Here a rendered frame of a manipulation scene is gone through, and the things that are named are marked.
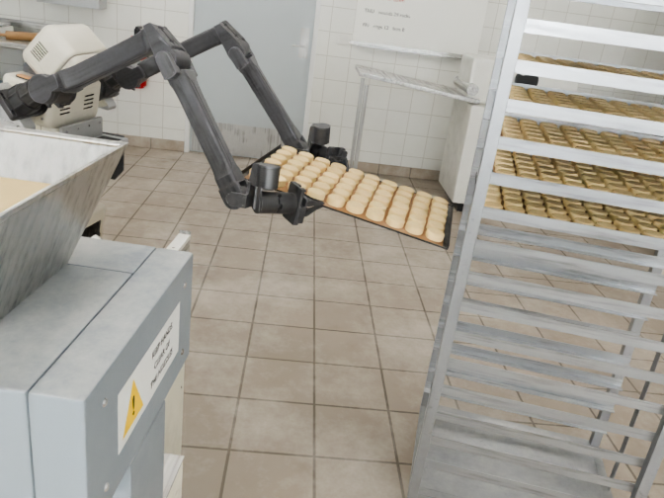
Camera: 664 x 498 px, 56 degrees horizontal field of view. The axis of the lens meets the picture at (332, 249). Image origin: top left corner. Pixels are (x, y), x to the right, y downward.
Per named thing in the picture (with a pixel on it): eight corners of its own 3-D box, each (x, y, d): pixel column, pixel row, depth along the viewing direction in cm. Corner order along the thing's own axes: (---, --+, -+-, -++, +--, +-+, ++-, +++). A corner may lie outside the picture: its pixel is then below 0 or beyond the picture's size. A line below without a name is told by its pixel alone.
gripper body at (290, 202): (308, 190, 161) (284, 189, 156) (299, 225, 165) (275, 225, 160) (296, 180, 165) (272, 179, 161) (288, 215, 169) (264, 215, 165)
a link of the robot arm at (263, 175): (239, 200, 166) (224, 205, 158) (244, 157, 163) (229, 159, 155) (281, 208, 163) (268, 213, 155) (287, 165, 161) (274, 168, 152)
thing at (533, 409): (430, 390, 180) (432, 381, 178) (430, 385, 182) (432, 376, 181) (663, 444, 170) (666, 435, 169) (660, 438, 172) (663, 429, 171)
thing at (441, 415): (424, 416, 183) (426, 407, 182) (425, 410, 186) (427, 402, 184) (652, 469, 173) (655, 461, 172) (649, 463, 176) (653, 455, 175)
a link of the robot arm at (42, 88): (178, 18, 161) (157, 12, 152) (197, 68, 163) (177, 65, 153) (49, 81, 176) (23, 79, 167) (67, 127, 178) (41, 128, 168)
